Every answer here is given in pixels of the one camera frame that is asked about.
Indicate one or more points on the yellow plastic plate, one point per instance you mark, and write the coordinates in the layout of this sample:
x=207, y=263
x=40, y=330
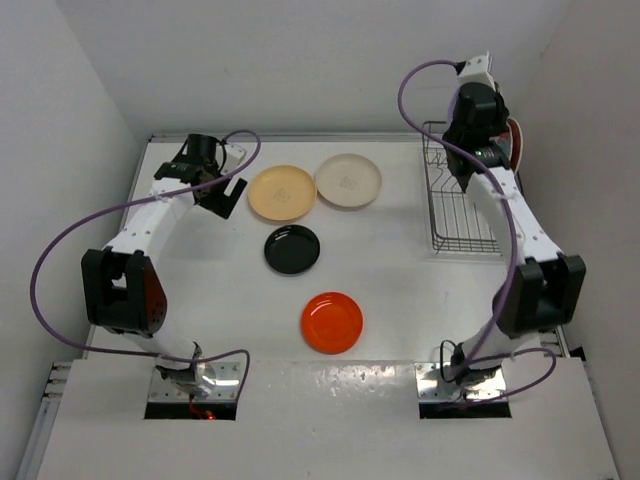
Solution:
x=282, y=193

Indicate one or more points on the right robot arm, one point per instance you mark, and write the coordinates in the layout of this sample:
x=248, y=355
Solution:
x=543, y=283

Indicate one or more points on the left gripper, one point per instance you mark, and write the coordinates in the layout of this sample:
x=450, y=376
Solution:
x=219, y=202

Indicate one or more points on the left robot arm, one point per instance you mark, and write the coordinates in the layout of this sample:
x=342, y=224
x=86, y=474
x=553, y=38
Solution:
x=123, y=292

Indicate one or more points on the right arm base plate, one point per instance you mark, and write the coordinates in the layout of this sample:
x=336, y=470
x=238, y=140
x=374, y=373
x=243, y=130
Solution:
x=484, y=397

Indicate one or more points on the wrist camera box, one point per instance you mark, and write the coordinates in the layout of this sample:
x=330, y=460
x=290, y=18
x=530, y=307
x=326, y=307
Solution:
x=232, y=157
x=476, y=70

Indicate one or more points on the orange glossy plate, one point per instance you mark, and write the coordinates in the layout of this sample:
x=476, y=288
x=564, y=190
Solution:
x=331, y=323

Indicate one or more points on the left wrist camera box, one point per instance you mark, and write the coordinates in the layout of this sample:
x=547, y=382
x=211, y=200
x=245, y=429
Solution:
x=232, y=157

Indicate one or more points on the cream plastic plate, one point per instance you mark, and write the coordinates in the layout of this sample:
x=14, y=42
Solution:
x=348, y=180

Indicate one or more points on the grey wire dish rack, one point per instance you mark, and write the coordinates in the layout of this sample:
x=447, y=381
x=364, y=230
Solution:
x=457, y=228

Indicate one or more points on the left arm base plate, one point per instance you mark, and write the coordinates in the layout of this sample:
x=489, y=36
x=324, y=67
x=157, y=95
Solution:
x=215, y=397

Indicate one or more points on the black glossy plate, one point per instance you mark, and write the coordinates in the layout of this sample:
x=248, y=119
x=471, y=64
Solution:
x=292, y=249

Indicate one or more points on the red teal floral plate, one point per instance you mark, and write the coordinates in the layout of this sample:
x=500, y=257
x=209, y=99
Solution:
x=516, y=144

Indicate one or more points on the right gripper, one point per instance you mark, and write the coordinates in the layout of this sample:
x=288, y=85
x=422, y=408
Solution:
x=502, y=115

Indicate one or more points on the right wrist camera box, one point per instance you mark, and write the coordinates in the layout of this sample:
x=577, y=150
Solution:
x=476, y=70

